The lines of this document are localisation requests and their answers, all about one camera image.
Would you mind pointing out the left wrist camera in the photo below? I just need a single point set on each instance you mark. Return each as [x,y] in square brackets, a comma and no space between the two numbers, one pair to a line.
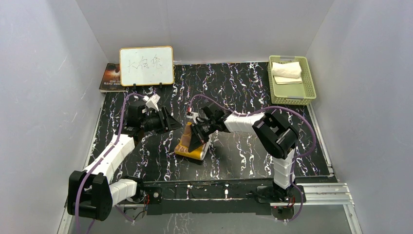
[151,102]

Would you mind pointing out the dark book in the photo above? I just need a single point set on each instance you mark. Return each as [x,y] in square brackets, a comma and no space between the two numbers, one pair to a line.
[111,79]

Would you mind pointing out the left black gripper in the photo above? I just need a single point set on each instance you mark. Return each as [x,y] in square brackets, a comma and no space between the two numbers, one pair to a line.
[173,124]

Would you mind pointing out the green plastic basket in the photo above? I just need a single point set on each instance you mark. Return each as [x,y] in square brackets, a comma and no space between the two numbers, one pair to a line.
[292,94]

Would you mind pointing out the white towel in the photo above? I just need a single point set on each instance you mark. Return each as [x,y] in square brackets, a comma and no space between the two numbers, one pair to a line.
[286,73]

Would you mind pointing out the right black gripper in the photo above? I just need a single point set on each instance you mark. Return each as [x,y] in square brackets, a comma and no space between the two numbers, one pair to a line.
[195,142]

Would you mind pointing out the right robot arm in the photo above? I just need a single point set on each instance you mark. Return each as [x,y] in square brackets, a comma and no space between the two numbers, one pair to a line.
[275,133]

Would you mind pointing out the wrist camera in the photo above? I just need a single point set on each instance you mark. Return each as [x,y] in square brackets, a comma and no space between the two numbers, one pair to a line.
[151,102]
[192,116]

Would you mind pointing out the whiteboard with yellow frame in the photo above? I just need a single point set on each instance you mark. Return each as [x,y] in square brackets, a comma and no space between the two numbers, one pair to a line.
[143,66]

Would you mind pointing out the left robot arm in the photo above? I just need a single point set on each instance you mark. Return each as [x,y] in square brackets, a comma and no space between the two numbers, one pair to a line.
[90,193]

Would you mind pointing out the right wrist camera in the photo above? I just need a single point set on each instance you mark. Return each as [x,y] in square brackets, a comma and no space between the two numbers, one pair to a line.
[192,116]

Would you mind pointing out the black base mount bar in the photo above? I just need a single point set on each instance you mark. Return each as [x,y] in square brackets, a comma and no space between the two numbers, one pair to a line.
[254,195]

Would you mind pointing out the aluminium rail frame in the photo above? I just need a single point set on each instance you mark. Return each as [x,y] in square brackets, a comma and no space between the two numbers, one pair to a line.
[325,206]

